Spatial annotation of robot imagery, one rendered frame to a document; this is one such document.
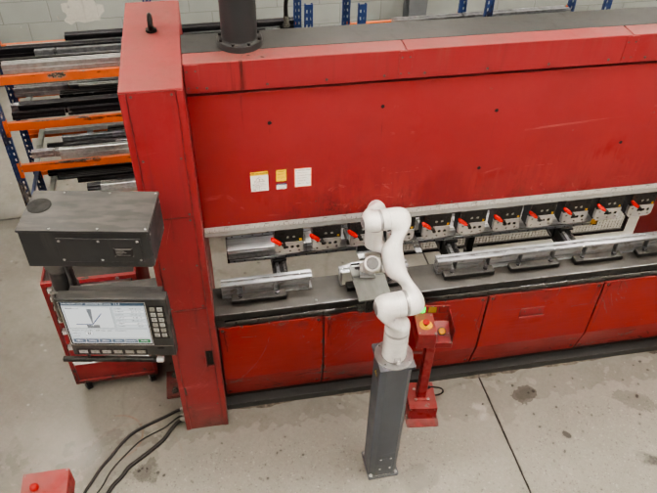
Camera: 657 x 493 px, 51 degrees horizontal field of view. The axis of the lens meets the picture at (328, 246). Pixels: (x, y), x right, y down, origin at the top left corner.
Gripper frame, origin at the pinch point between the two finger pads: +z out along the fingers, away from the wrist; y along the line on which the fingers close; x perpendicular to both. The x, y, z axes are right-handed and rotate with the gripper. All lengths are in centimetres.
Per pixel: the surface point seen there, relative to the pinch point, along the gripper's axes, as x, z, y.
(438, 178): -43, -35, -33
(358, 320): 27.0, 20.8, 3.8
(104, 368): 58, 56, 157
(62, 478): 102, -55, 139
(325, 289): 10.1, 11.8, 23.1
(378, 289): 10.8, -5.2, -5.6
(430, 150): -54, -49, -27
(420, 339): 37.5, 6.7, -29.9
